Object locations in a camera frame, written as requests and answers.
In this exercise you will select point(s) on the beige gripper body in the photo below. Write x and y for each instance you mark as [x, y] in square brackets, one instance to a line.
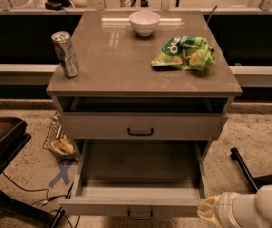
[222, 210]

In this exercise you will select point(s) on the green chip bag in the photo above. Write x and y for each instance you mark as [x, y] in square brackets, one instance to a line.
[185, 52]

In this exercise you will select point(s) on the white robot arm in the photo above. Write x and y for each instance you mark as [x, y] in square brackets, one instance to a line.
[234, 210]

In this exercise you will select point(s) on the black stand base bar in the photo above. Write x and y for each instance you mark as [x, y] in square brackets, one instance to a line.
[255, 183]

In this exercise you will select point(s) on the wire basket on floor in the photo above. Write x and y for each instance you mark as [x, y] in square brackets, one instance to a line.
[57, 142]

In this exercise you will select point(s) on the silver drink can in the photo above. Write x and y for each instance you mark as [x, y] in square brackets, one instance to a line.
[65, 52]

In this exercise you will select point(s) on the black tray cart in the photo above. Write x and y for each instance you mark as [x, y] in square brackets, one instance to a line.
[13, 137]

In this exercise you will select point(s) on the blue tape cross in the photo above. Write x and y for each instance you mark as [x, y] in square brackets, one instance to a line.
[64, 166]

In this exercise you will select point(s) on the grey drawer cabinet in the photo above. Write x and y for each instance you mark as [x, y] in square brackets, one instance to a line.
[116, 75]

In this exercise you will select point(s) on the black power adapter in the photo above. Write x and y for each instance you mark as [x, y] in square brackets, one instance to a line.
[50, 5]

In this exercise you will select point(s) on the black floor bar left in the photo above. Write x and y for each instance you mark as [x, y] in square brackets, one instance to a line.
[60, 213]

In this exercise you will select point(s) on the grey drawer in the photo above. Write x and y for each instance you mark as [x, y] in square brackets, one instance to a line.
[138, 126]
[140, 180]

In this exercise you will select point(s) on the white bowl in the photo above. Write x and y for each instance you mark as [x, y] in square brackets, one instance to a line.
[144, 22]

